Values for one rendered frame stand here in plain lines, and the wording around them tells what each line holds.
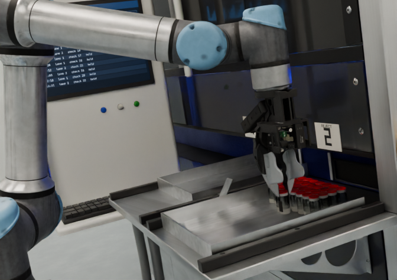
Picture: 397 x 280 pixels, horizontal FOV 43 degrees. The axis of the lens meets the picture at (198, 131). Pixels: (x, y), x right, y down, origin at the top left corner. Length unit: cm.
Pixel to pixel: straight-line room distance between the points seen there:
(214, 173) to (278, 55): 67
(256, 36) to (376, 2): 22
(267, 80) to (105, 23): 31
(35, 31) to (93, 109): 88
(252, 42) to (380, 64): 24
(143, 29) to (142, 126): 100
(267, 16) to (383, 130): 31
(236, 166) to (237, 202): 38
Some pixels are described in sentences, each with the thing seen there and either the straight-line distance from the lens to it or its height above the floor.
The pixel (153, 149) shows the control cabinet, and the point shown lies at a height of 94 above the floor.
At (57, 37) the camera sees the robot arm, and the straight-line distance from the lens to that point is 89.
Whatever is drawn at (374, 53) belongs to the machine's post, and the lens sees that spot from 100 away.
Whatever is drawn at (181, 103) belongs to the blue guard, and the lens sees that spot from 189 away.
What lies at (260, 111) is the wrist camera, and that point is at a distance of 98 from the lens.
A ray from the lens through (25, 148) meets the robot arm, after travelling 108.
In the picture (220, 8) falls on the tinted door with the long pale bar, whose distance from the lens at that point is 151.
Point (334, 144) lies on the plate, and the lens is 113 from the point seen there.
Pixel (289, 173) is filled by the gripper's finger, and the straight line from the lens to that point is 102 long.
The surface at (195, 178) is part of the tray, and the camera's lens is 151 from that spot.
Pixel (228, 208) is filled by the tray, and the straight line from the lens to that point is 118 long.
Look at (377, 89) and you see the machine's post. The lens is 101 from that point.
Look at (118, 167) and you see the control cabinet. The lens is 179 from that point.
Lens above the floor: 123
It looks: 8 degrees down
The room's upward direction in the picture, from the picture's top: 9 degrees counter-clockwise
